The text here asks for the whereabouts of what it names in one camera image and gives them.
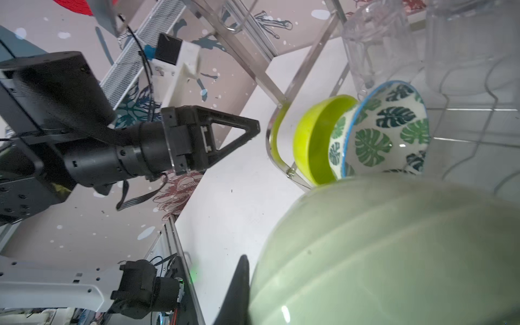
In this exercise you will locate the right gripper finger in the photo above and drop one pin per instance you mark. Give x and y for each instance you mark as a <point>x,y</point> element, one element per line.
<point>234,309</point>

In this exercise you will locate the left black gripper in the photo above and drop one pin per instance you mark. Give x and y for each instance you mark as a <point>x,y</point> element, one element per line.
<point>197,138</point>

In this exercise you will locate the lime green bowl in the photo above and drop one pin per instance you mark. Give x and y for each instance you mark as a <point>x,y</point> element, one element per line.
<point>311,140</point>

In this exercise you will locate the pale green bowl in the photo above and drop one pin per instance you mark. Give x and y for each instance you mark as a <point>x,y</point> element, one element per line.
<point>390,249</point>

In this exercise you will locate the leaf pattern bowl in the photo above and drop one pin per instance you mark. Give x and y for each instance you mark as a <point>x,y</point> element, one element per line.
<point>387,132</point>

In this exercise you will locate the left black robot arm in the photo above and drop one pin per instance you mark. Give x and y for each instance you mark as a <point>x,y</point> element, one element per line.
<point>61,120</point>

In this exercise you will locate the clear glass tumbler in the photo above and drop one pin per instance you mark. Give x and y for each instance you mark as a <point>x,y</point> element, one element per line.
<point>471,46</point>
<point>380,46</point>

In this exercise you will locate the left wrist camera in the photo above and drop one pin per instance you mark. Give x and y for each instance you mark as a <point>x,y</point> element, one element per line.
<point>174,64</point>

